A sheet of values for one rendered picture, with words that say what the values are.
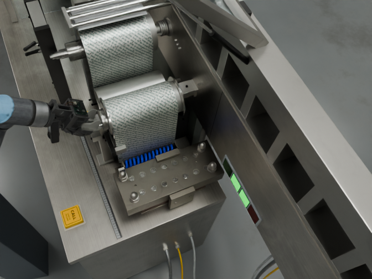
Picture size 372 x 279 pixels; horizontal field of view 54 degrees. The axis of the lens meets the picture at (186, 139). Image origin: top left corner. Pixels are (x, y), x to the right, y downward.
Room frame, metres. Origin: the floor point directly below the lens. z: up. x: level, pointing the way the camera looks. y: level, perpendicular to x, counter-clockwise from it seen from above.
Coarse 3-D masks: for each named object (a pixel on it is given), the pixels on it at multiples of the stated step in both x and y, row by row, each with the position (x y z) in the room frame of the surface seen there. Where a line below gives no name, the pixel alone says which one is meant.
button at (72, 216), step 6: (66, 210) 0.40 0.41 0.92; (72, 210) 0.41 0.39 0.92; (78, 210) 0.41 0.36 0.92; (66, 216) 0.38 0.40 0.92; (72, 216) 0.38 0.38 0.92; (78, 216) 0.39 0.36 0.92; (66, 222) 0.36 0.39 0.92; (72, 222) 0.36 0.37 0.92; (78, 222) 0.37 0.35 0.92; (66, 228) 0.34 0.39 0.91
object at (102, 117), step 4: (100, 108) 0.66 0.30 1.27; (100, 112) 0.64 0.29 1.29; (104, 112) 0.64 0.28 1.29; (100, 116) 0.63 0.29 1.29; (104, 116) 0.63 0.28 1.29; (100, 120) 0.64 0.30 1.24; (104, 120) 0.62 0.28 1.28; (104, 124) 0.61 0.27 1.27; (104, 128) 0.60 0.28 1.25; (108, 128) 0.61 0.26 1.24
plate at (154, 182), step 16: (208, 144) 0.74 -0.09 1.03; (176, 160) 0.64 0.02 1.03; (192, 160) 0.65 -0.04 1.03; (208, 160) 0.67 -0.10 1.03; (128, 176) 0.54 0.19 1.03; (144, 176) 0.55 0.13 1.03; (160, 176) 0.56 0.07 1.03; (176, 176) 0.57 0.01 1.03; (192, 176) 0.59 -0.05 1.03; (208, 176) 0.60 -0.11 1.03; (128, 192) 0.48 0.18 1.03; (144, 192) 0.49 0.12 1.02; (160, 192) 0.50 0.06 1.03; (176, 192) 0.51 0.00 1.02; (128, 208) 0.42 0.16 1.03; (144, 208) 0.44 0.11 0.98
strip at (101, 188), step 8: (80, 136) 0.74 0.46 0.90; (88, 144) 0.71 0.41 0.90; (88, 152) 0.67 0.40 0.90; (96, 168) 0.61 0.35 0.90; (96, 176) 0.57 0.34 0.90; (104, 192) 0.51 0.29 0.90; (104, 200) 0.47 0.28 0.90; (112, 216) 0.42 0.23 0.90; (112, 224) 0.39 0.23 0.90; (120, 232) 0.36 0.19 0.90
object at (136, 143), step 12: (144, 132) 0.65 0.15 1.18; (156, 132) 0.68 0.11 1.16; (168, 132) 0.70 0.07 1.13; (120, 144) 0.60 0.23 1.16; (132, 144) 0.63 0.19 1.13; (144, 144) 0.65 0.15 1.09; (156, 144) 0.68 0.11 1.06; (168, 144) 0.71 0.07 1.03; (120, 156) 0.60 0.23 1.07; (132, 156) 0.62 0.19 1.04
